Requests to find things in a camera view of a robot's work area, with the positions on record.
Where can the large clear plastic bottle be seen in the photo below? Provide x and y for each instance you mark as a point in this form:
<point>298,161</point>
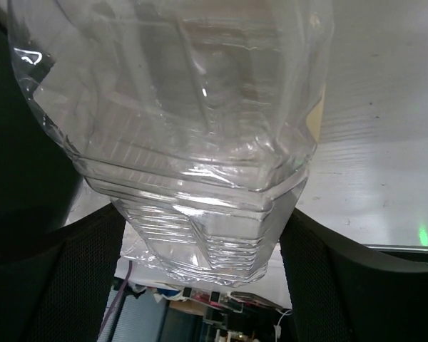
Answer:
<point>198,119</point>

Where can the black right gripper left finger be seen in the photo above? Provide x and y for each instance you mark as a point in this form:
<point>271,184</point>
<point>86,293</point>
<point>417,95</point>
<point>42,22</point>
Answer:
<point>54,286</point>

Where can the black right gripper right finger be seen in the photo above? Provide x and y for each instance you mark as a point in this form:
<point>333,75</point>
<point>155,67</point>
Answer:
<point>341,290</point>

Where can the dark green plastic bin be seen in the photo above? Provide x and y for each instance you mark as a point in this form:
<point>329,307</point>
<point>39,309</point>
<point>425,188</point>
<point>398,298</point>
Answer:
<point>37,181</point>

